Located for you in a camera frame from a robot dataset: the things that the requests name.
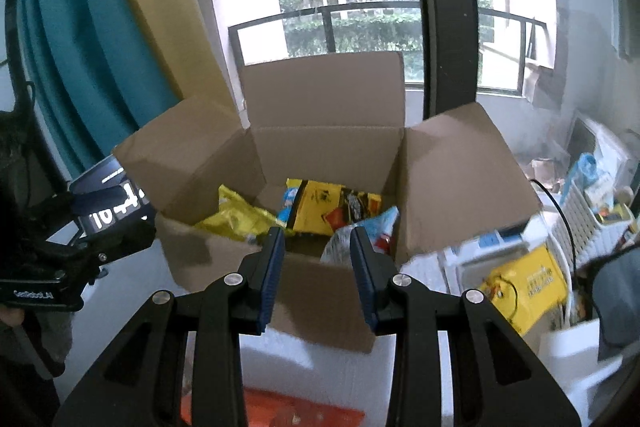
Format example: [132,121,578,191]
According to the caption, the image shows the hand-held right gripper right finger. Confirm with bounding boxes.
[349,226,583,427]

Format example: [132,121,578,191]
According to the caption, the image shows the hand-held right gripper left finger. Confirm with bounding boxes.
[52,226,286,427]

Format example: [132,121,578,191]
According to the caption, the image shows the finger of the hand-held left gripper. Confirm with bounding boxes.
[47,221,157,269]

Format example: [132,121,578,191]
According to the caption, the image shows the brown cardboard box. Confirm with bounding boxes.
[112,51,543,355]

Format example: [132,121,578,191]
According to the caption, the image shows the person's left forearm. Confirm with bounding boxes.
[0,307,73,378]

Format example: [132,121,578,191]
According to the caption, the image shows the white blue red snack packet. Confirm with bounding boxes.
[320,206,401,263]

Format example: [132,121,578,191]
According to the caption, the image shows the yellow snack bag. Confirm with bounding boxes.
[195,185,296,244]

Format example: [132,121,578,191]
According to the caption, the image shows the small blue snack packet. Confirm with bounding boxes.
[277,187,301,228]

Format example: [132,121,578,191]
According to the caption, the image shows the yellow and black snack packet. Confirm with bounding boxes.
[286,178,383,236]

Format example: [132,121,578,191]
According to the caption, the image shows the white foam box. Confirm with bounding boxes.
[240,327,396,427]

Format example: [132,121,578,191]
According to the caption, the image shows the orange packet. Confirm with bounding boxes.
[180,387,366,427]

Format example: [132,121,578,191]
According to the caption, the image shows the yellow carton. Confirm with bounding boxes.
[477,244,568,338]

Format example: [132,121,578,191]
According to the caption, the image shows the cardboard scraps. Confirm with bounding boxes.
[530,157,566,188]

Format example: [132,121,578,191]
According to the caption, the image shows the teal curtain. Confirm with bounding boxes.
[17,0,181,178]

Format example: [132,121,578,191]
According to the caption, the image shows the white plastic basket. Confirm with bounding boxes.
[560,182,640,268]

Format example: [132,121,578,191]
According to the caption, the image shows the white foam block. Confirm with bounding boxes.
[537,317,626,413]

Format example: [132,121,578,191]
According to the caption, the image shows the black balcony railing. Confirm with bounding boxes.
[227,2,548,100]

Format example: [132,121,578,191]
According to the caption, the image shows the cardboard piece on railing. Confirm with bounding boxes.
[522,62,543,100]

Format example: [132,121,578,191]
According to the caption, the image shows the grey cloth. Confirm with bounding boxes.
[587,252,640,348]

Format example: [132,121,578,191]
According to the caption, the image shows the white air conditioner unit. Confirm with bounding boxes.
[567,112,636,188]

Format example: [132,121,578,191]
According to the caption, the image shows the black cable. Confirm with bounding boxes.
[527,178,581,278]

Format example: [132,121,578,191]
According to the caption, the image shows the black window frame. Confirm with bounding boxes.
[402,0,483,120]

